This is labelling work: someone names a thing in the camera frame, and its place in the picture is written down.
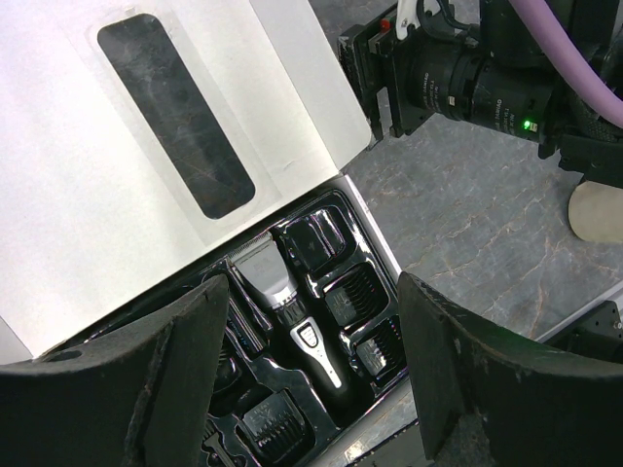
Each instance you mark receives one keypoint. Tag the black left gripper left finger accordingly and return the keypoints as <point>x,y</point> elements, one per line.
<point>138,396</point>

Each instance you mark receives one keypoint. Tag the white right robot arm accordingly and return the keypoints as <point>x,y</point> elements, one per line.
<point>545,71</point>

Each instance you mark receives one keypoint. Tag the black silver hair clipper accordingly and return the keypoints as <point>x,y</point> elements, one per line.
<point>261,268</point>

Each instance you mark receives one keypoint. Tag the black comb guard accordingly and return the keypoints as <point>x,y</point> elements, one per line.
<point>356,296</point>
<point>381,352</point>
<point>276,431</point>

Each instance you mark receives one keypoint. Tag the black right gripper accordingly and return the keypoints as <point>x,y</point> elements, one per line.
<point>414,60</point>

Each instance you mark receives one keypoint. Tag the cream ceramic mug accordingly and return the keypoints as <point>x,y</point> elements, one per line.
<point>595,212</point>

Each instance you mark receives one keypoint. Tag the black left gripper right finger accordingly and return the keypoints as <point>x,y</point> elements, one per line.
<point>486,396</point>

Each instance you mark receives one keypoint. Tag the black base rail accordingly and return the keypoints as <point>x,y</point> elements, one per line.
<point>596,334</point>

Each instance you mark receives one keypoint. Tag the black plastic tray insert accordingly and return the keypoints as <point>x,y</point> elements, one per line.
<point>262,353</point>

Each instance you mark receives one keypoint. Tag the white cardboard box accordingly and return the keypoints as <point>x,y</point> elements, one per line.
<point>139,136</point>

